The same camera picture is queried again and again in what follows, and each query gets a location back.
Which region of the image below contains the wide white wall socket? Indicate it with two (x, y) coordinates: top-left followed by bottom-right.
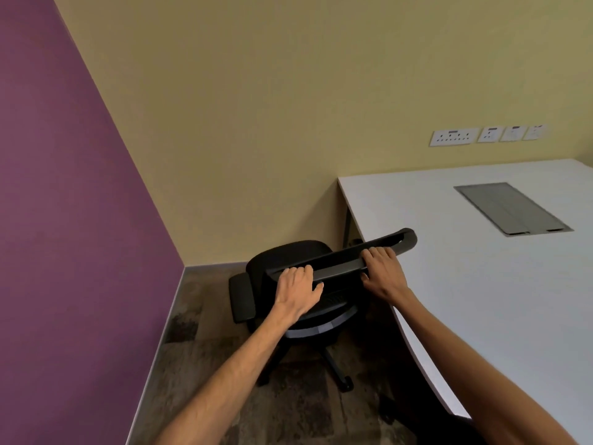
(429, 128), (481, 147)

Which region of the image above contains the grey skirting board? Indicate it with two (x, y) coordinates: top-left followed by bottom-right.
(125, 261), (249, 445)

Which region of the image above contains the person's right hand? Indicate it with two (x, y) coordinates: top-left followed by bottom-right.
(360, 247), (412, 306)

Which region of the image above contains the person's left hand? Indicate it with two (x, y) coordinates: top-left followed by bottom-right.
(271, 265), (325, 326)

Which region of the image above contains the grey table cable hatch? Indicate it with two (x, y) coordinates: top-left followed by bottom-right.
(454, 182), (574, 238)

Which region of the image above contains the person's left forearm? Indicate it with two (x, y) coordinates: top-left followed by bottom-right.
(155, 305), (291, 445)

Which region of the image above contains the black office chair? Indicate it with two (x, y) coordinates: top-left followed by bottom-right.
(228, 228), (418, 393)

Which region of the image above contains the person's right forearm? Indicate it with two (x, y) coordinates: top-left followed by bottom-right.
(393, 289), (579, 445)

